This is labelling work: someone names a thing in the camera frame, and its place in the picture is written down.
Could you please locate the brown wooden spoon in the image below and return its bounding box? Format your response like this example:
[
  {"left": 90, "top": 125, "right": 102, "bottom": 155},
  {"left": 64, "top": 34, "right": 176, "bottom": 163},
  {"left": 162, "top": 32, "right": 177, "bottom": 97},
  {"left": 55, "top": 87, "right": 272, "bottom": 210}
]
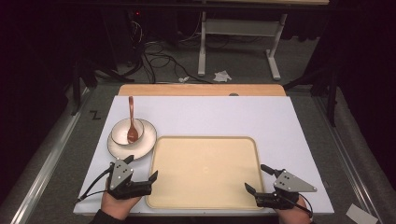
[{"left": 126, "top": 95, "right": 140, "bottom": 145}]

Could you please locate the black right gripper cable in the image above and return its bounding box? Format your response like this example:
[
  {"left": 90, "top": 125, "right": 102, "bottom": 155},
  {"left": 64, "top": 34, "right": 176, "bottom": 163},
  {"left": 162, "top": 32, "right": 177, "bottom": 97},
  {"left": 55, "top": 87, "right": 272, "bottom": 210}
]
[{"left": 284, "top": 191, "right": 314, "bottom": 218}]

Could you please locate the white table mat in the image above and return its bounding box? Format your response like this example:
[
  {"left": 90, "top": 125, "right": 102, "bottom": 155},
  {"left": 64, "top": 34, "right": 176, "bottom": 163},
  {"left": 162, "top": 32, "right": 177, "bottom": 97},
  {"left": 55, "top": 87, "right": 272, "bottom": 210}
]
[{"left": 73, "top": 94, "right": 336, "bottom": 217}]

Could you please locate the white metal desk frame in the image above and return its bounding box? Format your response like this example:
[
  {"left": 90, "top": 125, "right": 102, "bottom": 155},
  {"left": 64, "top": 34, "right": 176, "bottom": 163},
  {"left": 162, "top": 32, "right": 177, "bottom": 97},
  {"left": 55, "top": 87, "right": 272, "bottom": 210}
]
[{"left": 197, "top": 10, "right": 290, "bottom": 81}]

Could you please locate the flat white paper sheet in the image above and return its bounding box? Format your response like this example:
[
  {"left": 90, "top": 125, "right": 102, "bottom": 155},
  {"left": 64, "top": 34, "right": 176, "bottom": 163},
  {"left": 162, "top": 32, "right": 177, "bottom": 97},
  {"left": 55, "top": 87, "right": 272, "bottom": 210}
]
[{"left": 345, "top": 203, "right": 379, "bottom": 224}]

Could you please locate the person's left hand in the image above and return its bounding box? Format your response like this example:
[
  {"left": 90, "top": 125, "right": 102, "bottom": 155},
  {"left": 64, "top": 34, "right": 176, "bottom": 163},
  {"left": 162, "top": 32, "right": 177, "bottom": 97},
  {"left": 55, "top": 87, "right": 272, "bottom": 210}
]
[{"left": 100, "top": 189, "right": 142, "bottom": 221}]

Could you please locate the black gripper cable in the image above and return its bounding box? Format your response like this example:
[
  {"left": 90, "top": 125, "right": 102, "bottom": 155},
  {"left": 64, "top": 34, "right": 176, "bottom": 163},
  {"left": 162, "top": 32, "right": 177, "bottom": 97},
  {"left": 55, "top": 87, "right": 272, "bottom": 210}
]
[
  {"left": 284, "top": 191, "right": 314, "bottom": 218},
  {"left": 74, "top": 163, "right": 115, "bottom": 203}
]

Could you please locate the white round plate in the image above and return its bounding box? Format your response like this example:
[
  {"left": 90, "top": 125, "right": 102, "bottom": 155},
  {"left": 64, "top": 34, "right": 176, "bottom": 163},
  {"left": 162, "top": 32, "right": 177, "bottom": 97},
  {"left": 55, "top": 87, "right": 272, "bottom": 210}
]
[{"left": 106, "top": 119, "right": 158, "bottom": 161}]

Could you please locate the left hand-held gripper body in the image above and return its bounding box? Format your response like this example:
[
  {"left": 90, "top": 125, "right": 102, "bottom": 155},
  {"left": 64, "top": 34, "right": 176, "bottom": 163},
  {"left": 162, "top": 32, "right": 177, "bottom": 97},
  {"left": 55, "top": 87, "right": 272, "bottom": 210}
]
[{"left": 106, "top": 159, "right": 153, "bottom": 201}]

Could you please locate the small white bowl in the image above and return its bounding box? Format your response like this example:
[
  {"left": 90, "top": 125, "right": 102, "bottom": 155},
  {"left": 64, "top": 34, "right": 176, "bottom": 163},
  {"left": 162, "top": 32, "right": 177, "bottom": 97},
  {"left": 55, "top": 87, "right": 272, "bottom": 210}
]
[{"left": 110, "top": 118, "right": 146, "bottom": 147}]

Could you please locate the beige plastic tray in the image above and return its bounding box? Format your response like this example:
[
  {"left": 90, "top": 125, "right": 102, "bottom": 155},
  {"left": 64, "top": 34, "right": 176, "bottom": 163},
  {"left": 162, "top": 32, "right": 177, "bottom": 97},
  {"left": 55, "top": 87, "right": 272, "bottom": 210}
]
[{"left": 145, "top": 135, "right": 266, "bottom": 212}]

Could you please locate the person's right hand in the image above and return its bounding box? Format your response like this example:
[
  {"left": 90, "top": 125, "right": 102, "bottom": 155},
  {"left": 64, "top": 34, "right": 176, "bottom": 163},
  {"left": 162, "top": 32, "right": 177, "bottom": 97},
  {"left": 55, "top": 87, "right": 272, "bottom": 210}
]
[{"left": 275, "top": 196, "right": 313, "bottom": 224}]

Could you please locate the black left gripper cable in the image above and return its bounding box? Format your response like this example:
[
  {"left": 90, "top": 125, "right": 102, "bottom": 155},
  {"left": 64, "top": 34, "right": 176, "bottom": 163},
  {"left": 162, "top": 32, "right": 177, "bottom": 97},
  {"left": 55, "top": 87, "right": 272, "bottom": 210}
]
[{"left": 74, "top": 163, "right": 115, "bottom": 203}]

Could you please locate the aluminium floor rail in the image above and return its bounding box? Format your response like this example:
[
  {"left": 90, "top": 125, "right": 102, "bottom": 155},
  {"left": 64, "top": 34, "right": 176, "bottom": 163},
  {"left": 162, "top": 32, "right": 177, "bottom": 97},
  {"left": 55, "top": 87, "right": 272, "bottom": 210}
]
[
  {"left": 312, "top": 95, "right": 383, "bottom": 224},
  {"left": 9, "top": 87, "right": 94, "bottom": 224}
]

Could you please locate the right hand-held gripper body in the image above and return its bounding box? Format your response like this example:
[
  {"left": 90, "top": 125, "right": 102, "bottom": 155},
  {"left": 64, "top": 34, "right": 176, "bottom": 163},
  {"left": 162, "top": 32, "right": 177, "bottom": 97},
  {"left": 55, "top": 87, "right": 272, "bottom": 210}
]
[{"left": 254, "top": 169, "right": 318, "bottom": 210}]

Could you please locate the large crumpled white paper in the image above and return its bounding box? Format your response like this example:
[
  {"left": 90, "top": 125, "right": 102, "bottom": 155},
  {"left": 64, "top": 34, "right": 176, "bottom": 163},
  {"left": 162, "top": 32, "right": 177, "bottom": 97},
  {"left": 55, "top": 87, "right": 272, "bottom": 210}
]
[{"left": 213, "top": 70, "right": 233, "bottom": 83}]

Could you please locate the black metal stand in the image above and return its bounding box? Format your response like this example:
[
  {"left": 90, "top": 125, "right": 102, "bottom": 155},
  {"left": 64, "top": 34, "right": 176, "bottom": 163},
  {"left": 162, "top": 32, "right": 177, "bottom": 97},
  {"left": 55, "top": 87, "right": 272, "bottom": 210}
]
[
  {"left": 282, "top": 62, "right": 341, "bottom": 128},
  {"left": 68, "top": 58, "right": 135, "bottom": 117}
]

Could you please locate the bundle of black floor cables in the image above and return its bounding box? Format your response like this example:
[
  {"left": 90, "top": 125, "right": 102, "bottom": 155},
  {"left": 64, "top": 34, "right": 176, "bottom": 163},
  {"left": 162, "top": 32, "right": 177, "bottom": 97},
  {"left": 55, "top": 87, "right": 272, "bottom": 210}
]
[{"left": 125, "top": 18, "right": 213, "bottom": 85}]

